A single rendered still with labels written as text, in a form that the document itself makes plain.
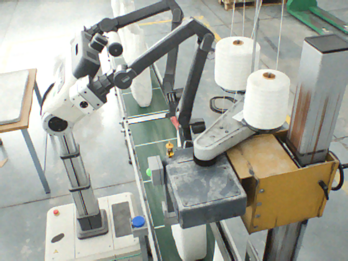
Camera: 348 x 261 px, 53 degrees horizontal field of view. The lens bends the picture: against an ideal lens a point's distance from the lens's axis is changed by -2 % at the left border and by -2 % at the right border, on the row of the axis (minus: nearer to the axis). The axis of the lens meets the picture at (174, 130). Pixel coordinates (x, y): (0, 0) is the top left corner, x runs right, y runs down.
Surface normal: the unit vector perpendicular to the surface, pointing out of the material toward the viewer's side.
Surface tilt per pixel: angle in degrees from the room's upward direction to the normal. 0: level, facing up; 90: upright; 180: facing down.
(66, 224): 0
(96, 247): 0
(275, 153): 0
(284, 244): 90
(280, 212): 90
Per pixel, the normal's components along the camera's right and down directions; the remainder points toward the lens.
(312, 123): 0.23, 0.58
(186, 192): -0.05, -0.79
